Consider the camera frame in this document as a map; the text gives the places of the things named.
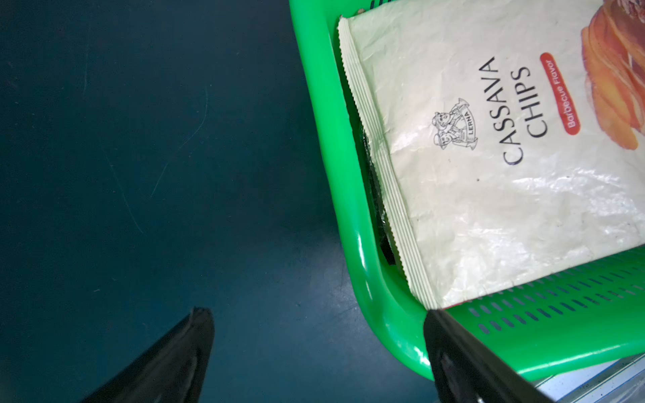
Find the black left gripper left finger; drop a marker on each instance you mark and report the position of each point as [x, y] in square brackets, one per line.
[171, 370]

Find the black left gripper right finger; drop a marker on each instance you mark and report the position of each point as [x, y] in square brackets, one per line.
[465, 370]

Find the red white chips bag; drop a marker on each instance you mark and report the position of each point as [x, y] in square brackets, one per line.
[507, 136]

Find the green plastic basket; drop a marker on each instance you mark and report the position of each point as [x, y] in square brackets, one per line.
[577, 318]

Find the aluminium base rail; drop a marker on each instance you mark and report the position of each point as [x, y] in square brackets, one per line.
[616, 381]

